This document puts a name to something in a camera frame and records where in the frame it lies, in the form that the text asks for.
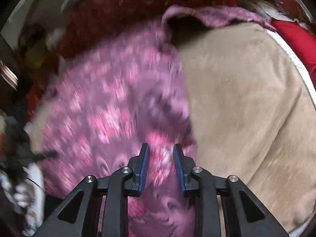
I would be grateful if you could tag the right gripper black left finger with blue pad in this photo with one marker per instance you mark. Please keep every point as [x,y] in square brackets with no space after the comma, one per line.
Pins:
[136,170]

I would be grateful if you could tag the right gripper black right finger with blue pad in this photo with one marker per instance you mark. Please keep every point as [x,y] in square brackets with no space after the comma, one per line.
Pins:
[183,167]

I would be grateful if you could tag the purple floral garment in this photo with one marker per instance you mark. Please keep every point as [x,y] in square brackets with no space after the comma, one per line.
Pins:
[128,90]

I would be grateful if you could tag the beige plush blanket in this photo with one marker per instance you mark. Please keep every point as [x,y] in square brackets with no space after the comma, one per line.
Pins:
[252,116]

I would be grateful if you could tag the red penguin print pillow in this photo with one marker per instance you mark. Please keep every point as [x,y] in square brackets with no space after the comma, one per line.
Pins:
[90,20]

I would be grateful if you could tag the plain red cushion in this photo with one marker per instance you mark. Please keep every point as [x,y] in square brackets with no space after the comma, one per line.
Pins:
[301,42]

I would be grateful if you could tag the white cloth pile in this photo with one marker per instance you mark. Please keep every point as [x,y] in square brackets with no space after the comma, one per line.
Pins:
[270,12]

